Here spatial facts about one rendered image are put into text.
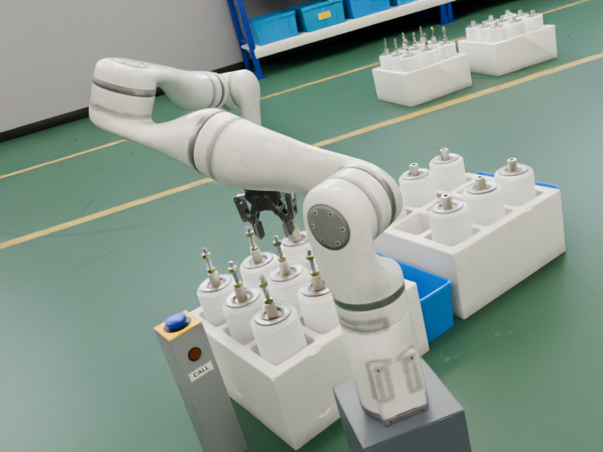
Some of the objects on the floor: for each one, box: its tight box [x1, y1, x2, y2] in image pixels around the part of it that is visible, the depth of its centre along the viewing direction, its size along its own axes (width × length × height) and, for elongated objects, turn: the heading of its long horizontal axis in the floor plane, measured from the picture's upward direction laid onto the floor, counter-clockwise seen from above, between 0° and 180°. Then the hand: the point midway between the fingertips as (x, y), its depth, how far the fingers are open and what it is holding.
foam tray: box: [189, 274, 429, 450], centre depth 144 cm, size 39×39×18 cm
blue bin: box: [376, 252, 454, 343], centre depth 155 cm, size 30×11×12 cm, turn 63°
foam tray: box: [458, 25, 557, 76], centre depth 364 cm, size 39×39×18 cm
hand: (274, 231), depth 133 cm, fingers open, 6 cm apart
